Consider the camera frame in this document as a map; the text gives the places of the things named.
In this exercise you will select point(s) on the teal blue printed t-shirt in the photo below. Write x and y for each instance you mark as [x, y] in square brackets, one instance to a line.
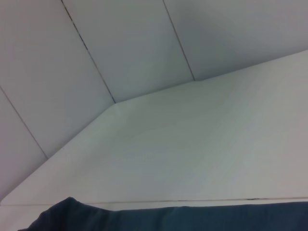
[168, 216]

